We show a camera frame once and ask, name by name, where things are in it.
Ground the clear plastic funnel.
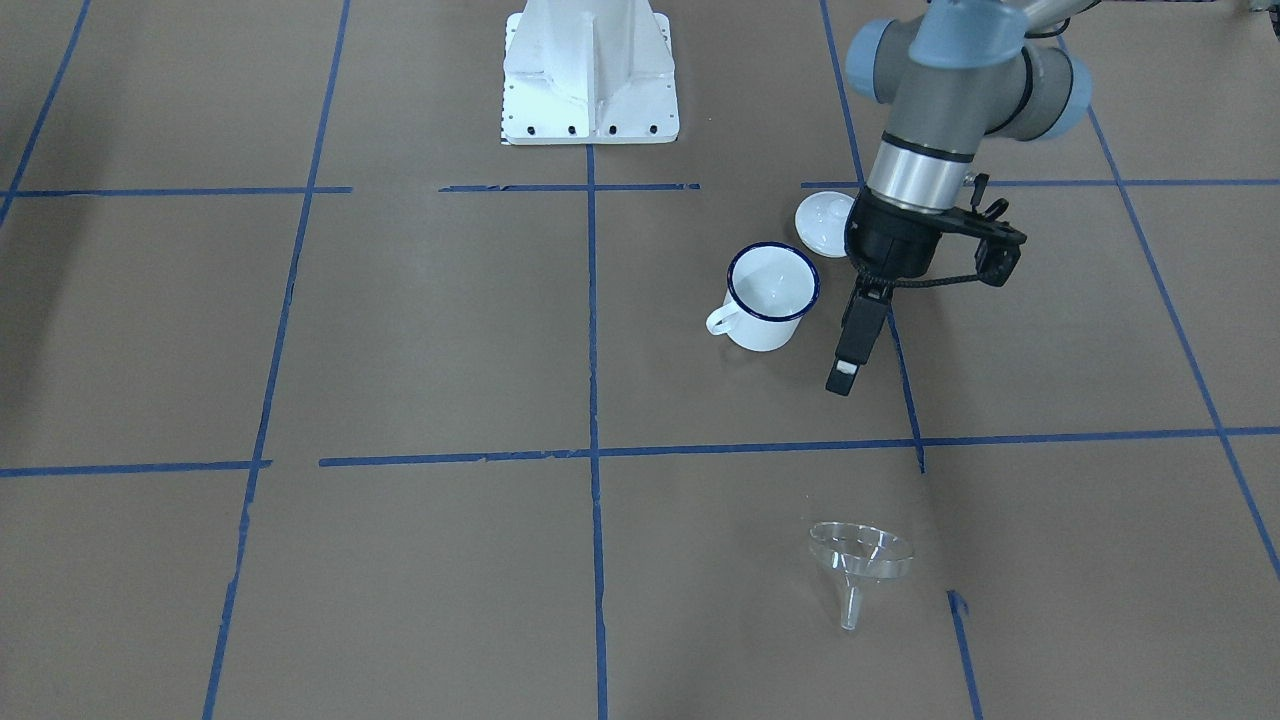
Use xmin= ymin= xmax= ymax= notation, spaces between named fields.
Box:
xmin=808 ymin=521 xmax=916 ymax=633

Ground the white mug lid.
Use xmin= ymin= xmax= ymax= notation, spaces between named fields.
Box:
xmin=794 ymin=190 xmax=855 ymax=259

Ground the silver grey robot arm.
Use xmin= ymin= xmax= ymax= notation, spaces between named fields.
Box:
xmin=826 ymin=1 xmax=1092 ymax=396

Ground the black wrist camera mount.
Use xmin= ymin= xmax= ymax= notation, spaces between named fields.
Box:
xmin=941 ymin=173 xmax=1027 ymax=287

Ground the white enamel mug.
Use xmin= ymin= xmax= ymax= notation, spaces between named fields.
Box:
xmin=705 ymin=242 xmax=820 ymax=352

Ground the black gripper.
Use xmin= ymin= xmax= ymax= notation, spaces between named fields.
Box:
xmin=826 ymin=190 xmax=942 ymax=396

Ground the black braided cable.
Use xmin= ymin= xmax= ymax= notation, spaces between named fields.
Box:
xmin=850 ymin=250 xmax=986 ymax=297

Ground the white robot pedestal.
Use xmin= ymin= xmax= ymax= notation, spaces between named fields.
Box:
xmin=500 ymin=1 xmax=681 ymax=146

